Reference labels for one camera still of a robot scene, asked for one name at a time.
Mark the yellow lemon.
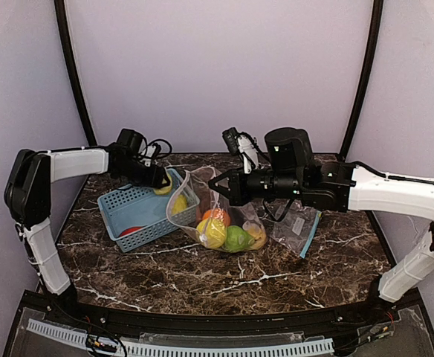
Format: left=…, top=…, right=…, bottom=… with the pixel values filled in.
left=197, top=218, right=227, bottom=249

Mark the large pink zip bag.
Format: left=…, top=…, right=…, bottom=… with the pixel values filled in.
left=166, top=166, right=268, bottom=254

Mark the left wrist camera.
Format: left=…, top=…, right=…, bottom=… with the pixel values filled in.
left=139, top=138, right=172, bottom=167

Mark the green apple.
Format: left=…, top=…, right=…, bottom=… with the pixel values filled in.
left=223, top=225, right=255, bottom=253

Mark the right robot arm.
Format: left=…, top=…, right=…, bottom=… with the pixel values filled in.
left=208, top=127, right=434, bottom=303

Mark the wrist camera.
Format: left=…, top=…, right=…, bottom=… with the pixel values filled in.
left=222, top=127, right=266, bottom=174
left=139, top=138, right=172, bottom=167

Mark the red chili pepper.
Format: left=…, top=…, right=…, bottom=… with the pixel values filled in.
left=119, top=226, right=141, bottom=237

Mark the orange tangerine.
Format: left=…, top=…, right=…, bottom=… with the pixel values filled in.
left=202, top=208, right=231, bottom=227

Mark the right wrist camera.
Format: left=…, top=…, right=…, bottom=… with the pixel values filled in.
left=222, top=127, right=266, bottom=174

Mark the blue plastic basket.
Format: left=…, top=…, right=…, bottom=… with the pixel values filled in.
left=97, top=168, right=200, bottom=253

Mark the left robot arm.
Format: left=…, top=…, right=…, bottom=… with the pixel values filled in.
left=4, top=129, right=172, bottom=298

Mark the small blue zip bag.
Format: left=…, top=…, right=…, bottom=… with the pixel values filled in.
left=270, top=202, right=322, bottom=259

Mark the black frame post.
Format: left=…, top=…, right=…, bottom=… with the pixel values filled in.
left=338, top=0, right=384, bottom=161
left=54, top=0, right=97, bottom=146

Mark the left black frame post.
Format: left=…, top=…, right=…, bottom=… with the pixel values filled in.
left=54, top=0, right=97, bottom=146

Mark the right black frame post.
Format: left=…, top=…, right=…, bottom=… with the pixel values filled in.
left=338, top=0, right=384, bottom=161

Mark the white cable duct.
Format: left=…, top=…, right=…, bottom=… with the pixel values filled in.
left=27, top=319, right=335, bottom=356

